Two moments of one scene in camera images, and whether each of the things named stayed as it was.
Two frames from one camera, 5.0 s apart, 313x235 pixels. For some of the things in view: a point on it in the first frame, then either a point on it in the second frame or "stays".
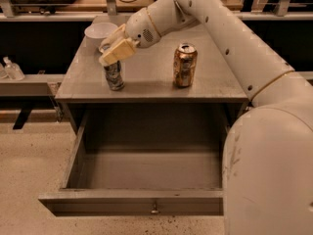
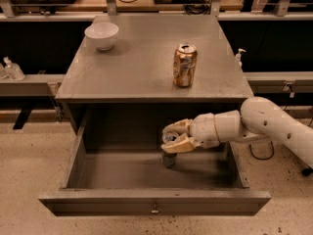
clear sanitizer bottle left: x=12 y=70 stays
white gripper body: x=141 y=27 → x=203 y=130
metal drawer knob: x=155 y=211 stays
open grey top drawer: x=145 y=162 stays
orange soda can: x=184 y=65 stays
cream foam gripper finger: x=117 y=36 → x=182 y=126
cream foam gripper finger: x=121 y=50 → x=184 y=143
